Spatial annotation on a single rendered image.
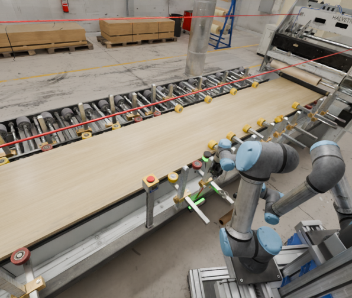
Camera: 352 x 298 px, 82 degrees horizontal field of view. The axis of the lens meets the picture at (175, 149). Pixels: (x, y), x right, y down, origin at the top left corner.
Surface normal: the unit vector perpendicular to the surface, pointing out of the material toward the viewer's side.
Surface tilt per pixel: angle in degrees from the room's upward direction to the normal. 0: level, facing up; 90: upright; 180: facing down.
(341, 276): 90
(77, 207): 0
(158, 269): 0
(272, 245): 8
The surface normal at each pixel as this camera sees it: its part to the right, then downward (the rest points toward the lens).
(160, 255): 0.10, -0.73
